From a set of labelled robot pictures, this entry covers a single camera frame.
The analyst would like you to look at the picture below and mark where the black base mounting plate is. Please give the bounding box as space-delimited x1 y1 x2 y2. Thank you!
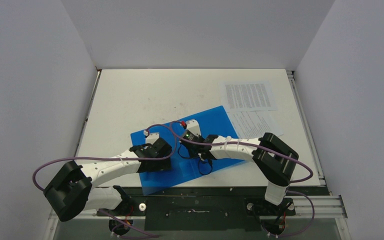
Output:
107 186 296 232

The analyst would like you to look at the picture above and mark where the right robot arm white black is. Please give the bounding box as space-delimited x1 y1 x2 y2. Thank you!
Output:
180 130 299 215

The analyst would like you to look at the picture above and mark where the blue plastic folder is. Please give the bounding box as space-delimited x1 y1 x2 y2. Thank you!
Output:
130 105 246 196

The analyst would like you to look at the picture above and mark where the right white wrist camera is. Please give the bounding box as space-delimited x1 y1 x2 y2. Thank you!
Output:
181 119 202 136

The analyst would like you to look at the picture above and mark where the aluminium frame rail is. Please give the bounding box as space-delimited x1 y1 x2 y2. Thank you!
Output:
286 70 351 240

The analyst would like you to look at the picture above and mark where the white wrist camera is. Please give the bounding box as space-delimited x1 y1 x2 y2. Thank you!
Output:
143 130 160 145
181 119 202 136

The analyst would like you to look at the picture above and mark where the printed text paper sheet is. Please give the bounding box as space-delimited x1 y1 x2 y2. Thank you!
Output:
219 81 278 113

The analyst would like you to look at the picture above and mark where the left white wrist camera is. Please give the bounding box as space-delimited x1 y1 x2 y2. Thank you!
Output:
143 130 160 145

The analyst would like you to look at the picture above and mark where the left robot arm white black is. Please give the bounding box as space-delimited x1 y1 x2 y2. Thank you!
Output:
43 137 173 222

